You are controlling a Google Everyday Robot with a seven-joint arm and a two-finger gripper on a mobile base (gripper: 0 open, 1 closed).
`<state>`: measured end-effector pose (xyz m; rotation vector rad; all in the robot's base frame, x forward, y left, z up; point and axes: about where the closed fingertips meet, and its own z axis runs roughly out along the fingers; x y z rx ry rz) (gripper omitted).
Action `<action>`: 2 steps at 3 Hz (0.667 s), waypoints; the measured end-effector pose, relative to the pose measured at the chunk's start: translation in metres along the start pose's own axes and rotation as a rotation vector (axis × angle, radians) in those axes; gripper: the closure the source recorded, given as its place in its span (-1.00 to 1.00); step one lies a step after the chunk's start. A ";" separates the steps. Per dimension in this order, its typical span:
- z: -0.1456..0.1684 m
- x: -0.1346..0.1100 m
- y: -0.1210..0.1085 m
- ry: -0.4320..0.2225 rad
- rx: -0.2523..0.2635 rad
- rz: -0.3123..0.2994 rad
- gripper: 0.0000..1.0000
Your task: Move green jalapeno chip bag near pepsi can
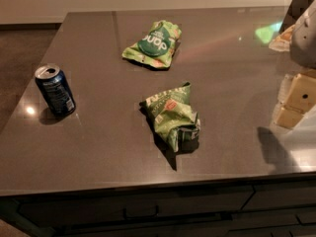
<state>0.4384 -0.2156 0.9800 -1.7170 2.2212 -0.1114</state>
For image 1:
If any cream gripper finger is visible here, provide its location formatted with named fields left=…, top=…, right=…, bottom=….
left=274, top=70, right=316, bottom=129

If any green jalapeno chip bag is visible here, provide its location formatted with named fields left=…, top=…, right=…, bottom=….
left=139, top=82, right=200, bottom=152

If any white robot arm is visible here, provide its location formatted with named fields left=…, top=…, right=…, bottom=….
left=273, top=1, right=316, bottom=129

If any blue pepsi can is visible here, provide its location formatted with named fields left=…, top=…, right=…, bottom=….
left=35, top=64, right=76, bottom=117

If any dark right drawer front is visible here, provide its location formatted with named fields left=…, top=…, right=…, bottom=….
left=243, top=181, right=316, bottom=210

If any green snack pouch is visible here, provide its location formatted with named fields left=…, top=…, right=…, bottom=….
left=121, top=20, right=182, bottom=69

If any dark cabinet drawer front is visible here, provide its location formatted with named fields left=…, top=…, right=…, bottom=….
left=19, top=186, right=253, bottom=227

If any black drawer handle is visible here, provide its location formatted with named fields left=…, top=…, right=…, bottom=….
left=122, top=205, right=160, bottom=220

